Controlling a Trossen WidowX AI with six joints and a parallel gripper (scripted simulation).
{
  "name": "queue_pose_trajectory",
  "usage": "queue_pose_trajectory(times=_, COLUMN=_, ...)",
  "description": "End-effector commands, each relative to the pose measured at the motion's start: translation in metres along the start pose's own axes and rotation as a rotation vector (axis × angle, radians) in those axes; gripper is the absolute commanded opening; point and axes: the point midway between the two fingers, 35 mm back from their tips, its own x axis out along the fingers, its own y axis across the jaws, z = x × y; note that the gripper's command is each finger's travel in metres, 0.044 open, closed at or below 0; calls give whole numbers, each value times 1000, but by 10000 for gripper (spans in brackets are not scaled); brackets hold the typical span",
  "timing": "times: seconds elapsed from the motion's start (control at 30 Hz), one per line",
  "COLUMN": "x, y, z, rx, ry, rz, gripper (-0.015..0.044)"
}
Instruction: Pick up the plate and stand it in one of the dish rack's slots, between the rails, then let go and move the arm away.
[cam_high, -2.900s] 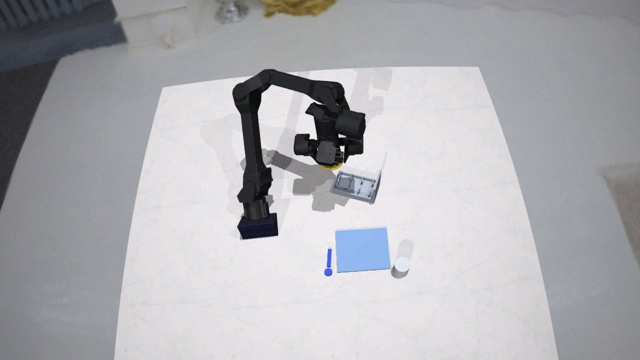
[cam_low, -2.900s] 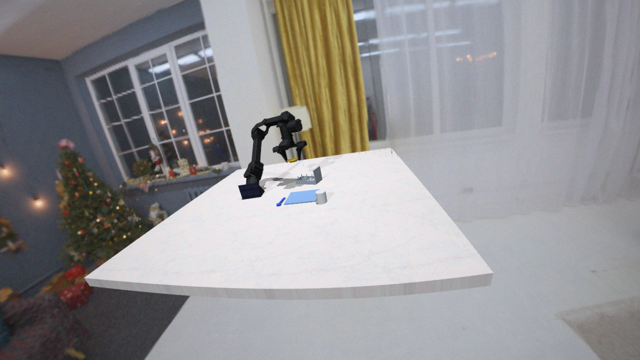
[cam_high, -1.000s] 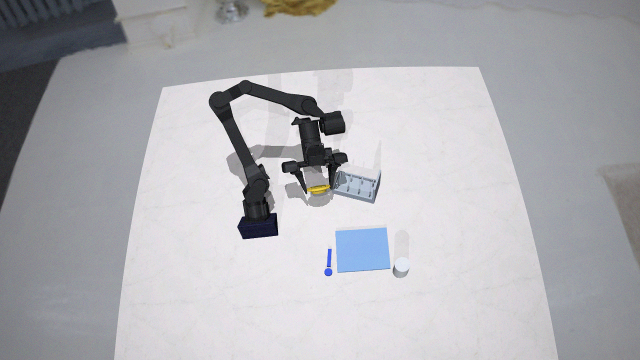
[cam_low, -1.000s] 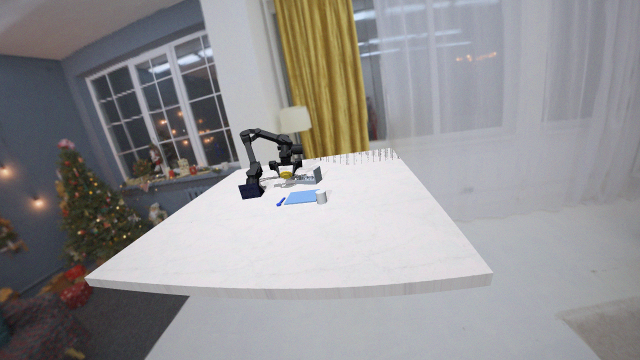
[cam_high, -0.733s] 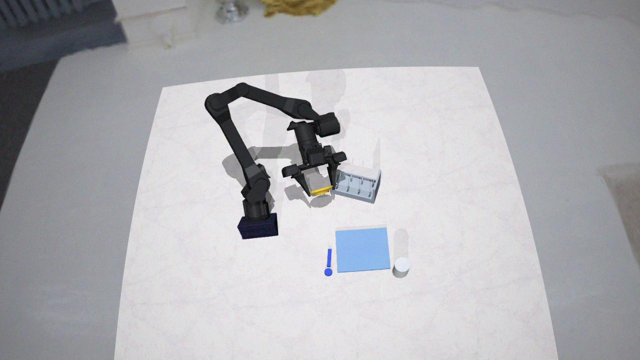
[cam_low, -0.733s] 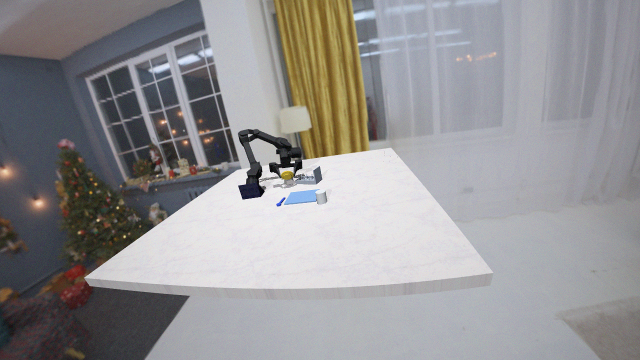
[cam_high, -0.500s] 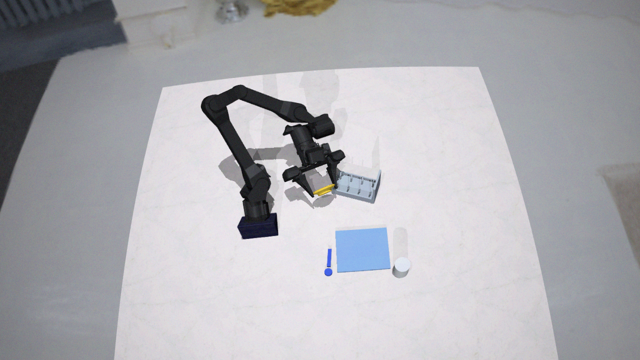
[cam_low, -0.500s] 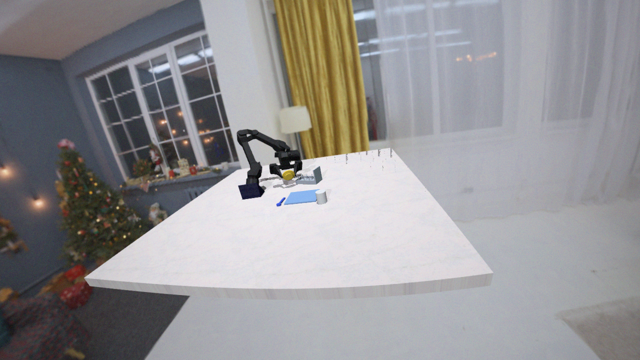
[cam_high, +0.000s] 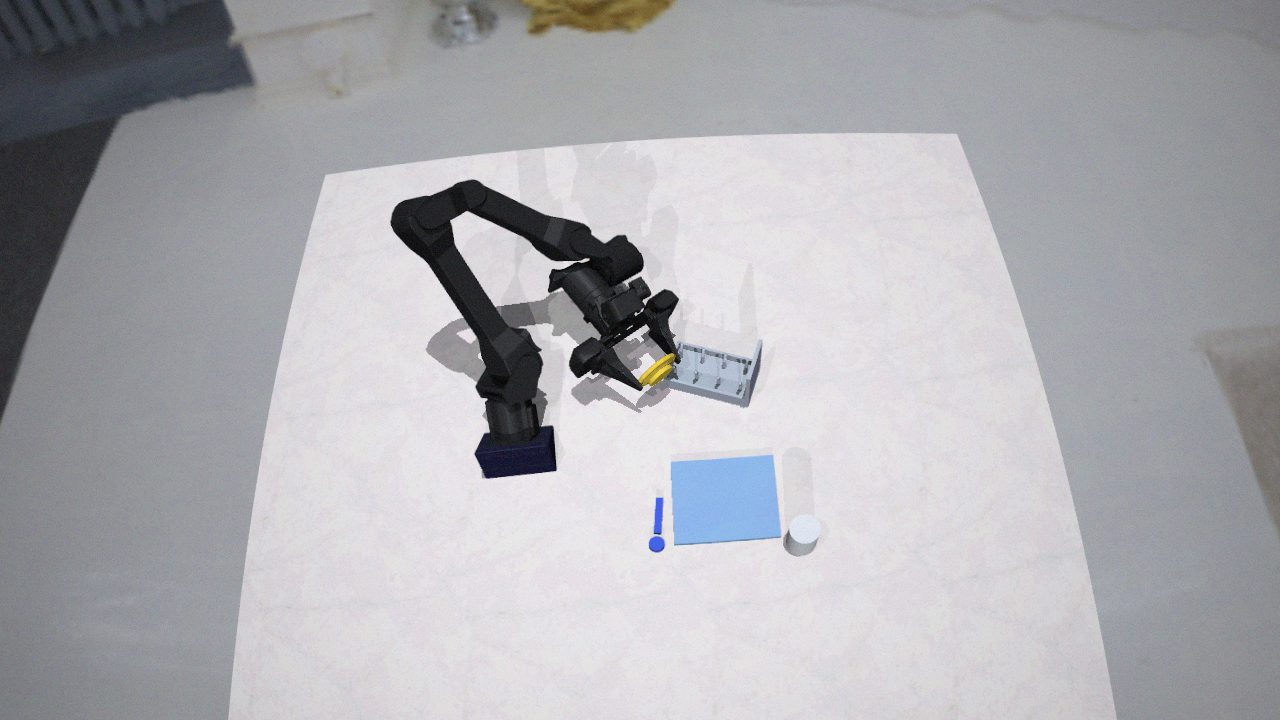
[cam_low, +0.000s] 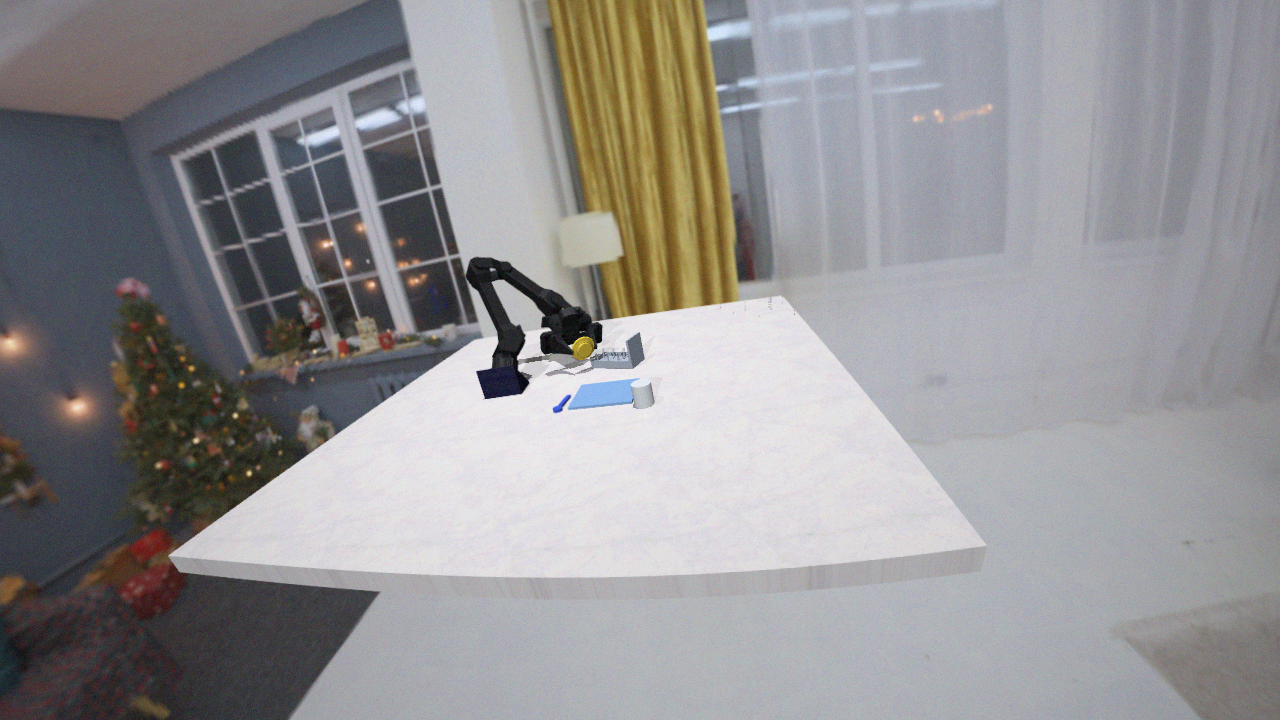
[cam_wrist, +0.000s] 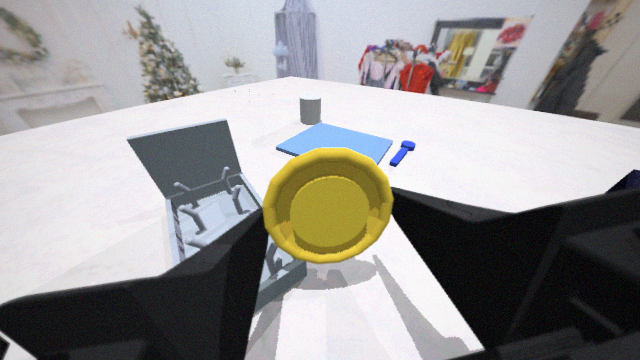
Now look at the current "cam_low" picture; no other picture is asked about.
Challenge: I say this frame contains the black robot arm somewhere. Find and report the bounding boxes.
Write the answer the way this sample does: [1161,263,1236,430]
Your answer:
[466,258,593,369]

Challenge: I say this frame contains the grey cylinder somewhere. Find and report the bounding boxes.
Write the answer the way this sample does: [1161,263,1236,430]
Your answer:
[631,379,655,409]

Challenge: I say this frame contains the grey dish rack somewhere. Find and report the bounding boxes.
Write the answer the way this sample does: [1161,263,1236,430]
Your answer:
[590,332,645,369]

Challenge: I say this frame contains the light blue flat mat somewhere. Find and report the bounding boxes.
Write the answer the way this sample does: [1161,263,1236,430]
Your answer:
[568,378,639,410]

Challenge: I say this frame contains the yellow plate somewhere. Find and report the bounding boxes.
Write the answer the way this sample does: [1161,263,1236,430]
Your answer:
[571,337,595,360]

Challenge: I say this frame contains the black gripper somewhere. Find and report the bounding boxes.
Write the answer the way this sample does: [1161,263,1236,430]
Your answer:
[540,320,602,355]

